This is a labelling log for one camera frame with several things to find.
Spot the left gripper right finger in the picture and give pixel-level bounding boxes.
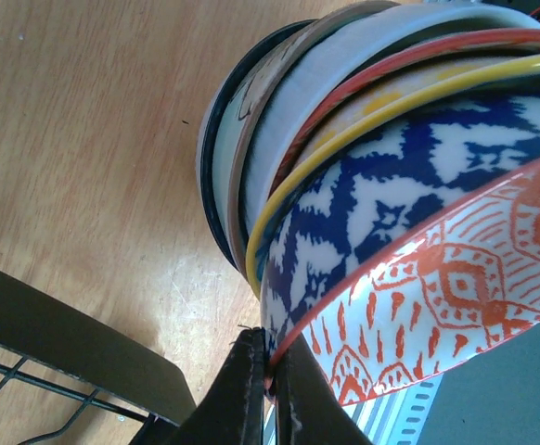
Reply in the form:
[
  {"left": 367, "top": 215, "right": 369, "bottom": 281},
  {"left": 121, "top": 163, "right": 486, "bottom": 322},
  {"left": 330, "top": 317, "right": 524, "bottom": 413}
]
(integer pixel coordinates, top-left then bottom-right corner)
[{"left": 273, "top": 336, "right": 371, "bottom": 445}]

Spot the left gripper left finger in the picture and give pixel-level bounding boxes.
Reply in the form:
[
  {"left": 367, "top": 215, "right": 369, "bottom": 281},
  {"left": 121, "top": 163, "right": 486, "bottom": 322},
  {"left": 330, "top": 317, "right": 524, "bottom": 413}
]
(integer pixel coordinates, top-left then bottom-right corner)
[{"left": 130, "top": 327, "right": 267, "bottom": 445}]

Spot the red patterned bowl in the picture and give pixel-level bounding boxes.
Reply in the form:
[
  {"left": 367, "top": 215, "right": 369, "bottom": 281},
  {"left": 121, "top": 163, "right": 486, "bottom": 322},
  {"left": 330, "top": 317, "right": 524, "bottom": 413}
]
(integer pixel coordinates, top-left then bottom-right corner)
[{"left": 270, "top": 159, "right": 540, "bottom": 405}]

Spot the black wire dish rack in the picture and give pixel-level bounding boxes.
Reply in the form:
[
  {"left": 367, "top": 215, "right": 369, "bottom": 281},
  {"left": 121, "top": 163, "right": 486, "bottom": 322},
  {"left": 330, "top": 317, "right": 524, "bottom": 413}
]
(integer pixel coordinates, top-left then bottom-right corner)
[{"left": 0, "top": 271, "right": 196, "bottom": 444}]

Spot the blue white patterned bowl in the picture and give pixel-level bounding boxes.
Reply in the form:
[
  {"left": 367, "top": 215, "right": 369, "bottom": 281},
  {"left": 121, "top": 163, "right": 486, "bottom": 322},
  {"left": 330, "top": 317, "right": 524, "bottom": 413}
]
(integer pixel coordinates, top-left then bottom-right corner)
[{"left": 262, "top": 88, "right": 540, "bottom": 353}]

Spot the red rimmed dotted bowl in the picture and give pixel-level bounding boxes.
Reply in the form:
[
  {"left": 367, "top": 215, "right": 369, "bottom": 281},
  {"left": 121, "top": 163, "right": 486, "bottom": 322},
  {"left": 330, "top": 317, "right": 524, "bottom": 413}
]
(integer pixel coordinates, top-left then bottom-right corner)
[{"left": 270, "top": 28, "right": 540, "bottom": 191}]

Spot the yellow rimmed sun bowl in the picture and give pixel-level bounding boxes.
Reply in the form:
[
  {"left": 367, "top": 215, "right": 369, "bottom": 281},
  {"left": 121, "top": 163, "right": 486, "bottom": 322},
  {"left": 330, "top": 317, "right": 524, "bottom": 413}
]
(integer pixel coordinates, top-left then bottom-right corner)
[{"left": 246, "top": 54, "right": 540, "bottom": 296}]

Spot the brown rimmed bowl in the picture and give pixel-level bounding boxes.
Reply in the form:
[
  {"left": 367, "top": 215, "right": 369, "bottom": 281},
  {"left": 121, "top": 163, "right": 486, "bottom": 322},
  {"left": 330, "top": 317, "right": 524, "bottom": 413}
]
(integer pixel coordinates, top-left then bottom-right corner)
[{"left": 212, "top": 1, "right": 397, "bottom": 274}]

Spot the dark bottom bowl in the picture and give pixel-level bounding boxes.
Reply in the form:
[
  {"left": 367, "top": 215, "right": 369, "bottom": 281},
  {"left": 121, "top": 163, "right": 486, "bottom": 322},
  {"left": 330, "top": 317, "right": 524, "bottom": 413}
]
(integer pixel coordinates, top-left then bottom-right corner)
[{"left": 195, "top": 19, "right": 314, "bottom": 269}]

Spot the plain white bowl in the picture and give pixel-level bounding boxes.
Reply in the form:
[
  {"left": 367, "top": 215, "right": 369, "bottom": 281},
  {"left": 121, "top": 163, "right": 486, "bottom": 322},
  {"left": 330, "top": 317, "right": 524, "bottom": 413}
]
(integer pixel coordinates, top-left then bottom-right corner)
[{"left": 241, "top": 2, "right": 540, "bottom": 230}]

